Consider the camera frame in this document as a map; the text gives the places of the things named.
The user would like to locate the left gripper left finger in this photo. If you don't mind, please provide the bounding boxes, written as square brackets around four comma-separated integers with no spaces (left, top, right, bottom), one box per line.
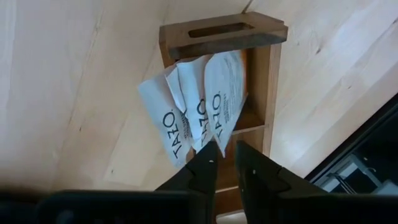
[35,141,218,224]

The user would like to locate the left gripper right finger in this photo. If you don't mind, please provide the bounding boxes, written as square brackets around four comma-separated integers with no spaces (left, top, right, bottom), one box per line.
[235,140,398,224]

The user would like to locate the wooden compartment tray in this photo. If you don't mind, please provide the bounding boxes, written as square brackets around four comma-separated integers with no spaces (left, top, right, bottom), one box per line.
[158,11,289,218]

